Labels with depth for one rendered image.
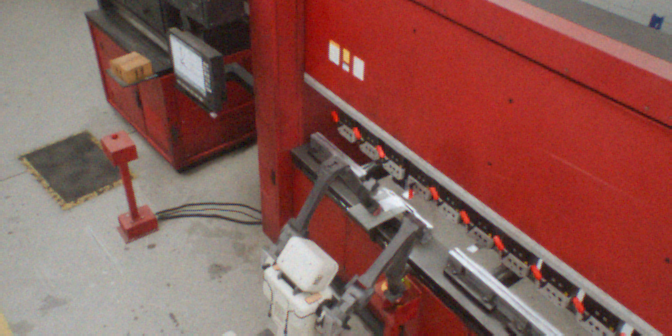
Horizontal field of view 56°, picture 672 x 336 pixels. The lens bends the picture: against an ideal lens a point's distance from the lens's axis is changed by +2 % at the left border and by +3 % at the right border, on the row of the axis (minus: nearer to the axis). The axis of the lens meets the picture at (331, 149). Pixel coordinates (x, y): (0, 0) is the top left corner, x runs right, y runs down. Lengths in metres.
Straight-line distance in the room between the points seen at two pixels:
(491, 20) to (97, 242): 3.30
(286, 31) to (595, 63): 1.81
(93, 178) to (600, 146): 4.00
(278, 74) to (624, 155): 1.99
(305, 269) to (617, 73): 1.34
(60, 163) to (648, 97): 4.52
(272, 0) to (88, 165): 2.66
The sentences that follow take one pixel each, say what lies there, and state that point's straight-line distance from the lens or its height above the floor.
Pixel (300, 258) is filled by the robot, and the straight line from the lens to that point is 2.55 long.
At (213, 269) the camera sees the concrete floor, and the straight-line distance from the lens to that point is 4.40.
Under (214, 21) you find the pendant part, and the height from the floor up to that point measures 1.79.
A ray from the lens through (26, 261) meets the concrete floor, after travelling 4.82.
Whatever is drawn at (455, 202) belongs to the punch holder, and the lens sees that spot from 2.97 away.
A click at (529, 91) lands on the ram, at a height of 2.03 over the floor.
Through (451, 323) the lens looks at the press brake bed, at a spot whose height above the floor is 0.70.
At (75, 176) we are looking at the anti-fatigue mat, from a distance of 5.40.
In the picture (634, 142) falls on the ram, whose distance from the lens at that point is 2.26.
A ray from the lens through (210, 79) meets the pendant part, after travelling 3.52.
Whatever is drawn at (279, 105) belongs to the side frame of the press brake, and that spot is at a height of 1.23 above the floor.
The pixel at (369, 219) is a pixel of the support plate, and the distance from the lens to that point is 3.26.
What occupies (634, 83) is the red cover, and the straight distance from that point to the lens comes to 2.17.
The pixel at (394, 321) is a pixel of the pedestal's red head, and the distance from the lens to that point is 3.19.
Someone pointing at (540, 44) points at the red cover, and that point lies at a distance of 2.33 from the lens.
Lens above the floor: 3.23
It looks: 37 degrees down
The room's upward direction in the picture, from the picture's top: 2 degrees clockwise
